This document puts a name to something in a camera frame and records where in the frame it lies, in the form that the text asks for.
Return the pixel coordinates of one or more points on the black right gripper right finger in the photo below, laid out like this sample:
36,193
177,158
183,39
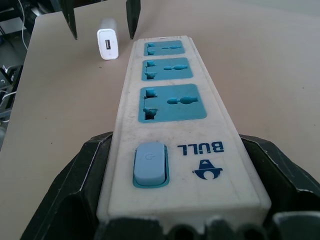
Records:
282,175

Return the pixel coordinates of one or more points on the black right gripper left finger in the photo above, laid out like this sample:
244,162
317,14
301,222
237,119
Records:
72,190

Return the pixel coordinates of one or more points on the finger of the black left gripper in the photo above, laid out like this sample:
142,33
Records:
132,15
71,17

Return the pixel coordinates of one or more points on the white power strip blue sockets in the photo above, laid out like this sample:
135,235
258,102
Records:
185,125

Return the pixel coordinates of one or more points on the white USB charger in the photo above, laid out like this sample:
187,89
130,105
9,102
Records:
107,45

